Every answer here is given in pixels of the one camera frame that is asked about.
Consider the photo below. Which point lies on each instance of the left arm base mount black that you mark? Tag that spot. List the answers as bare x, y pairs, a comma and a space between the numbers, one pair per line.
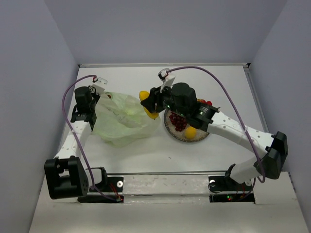
113, 192

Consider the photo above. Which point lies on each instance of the speckled grey round plate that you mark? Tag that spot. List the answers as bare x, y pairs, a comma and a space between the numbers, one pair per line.
180, 135

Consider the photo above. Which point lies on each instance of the red fake cherry bunch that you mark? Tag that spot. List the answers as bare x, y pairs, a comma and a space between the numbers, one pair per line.
208, 104

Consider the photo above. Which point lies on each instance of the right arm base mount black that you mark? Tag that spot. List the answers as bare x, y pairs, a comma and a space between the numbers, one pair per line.
222, 191

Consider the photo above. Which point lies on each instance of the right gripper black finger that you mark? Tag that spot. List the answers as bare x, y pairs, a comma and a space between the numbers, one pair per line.
154, 105
154, 92

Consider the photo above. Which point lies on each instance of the light green plastic bag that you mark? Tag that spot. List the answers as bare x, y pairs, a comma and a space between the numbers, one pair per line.
122, 120

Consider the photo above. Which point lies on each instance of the red fake grape bunch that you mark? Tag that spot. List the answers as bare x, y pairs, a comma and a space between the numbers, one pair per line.
178, 122

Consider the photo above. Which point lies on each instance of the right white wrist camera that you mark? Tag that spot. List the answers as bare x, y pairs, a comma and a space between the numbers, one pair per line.
166, 77

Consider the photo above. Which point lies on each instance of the yellow fake banana bunch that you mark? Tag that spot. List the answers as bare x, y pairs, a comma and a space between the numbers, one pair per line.
150, 115

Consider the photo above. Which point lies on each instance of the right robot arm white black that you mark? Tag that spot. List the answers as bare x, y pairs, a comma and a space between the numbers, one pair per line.
270, 150

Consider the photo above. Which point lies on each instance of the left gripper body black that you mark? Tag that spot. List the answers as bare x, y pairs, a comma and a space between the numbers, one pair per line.
95, 96

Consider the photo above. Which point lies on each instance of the orange fake round fruit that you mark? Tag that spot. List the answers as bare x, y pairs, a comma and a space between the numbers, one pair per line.
190, 132

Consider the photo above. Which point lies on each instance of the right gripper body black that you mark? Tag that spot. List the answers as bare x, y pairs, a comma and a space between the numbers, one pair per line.
169, 105

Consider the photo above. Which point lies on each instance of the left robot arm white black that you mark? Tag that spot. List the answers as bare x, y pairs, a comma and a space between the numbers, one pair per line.
65, 175

